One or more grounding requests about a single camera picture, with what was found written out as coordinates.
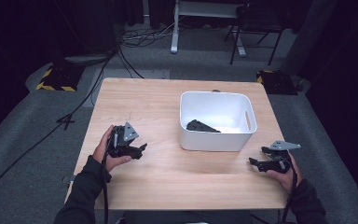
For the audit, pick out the yellow black striped base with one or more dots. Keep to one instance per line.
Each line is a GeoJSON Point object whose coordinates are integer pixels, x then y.
{"type": "Point", "coordinates": [276, 82]}
{"type": "Point", "coordinates": [59, 77]}

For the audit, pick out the white plastic bin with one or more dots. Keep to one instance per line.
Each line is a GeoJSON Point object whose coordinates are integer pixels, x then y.
{"type": "Point", "coordinates": [211, 141]}

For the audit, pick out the black tape cross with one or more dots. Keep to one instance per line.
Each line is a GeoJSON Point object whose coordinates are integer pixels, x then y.
{"type": "Point", "coordinates": [65, 119]}

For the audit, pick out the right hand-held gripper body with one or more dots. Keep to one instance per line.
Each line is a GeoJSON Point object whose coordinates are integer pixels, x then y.
{"type": "Point", "coordinates": [281, 155]}

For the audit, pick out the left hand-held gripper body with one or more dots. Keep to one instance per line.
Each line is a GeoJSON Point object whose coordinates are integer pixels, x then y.
{"type": "Point", "coordinates": [122, 143]}

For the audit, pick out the person's right hand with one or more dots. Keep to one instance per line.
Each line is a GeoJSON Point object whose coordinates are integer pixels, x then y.
{"type": "Point", "coordinates": [289, 180]}

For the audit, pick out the white desk frame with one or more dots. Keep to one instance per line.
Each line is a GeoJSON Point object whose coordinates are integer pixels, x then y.
{"type": "Point", "coordinates": [174, 31]}

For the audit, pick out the black chair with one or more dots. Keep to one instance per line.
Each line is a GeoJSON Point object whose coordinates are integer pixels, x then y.
{"type": "Point", "coordinates": [258, 18]}

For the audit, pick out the person's left hand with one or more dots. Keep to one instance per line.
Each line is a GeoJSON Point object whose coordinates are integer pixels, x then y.
{"type": "Point", "coordinates": [102, 154]}

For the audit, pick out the black triangular plastic part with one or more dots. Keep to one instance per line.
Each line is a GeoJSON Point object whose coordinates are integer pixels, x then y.
{"type": "Point", "coordinates": [200, 126]}

